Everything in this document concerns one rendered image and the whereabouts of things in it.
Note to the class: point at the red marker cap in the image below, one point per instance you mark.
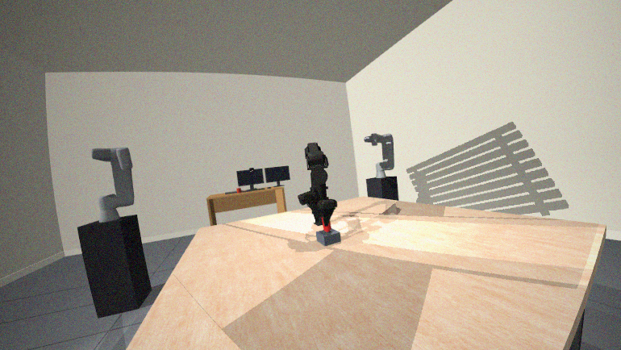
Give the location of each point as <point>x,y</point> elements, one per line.
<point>327,228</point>

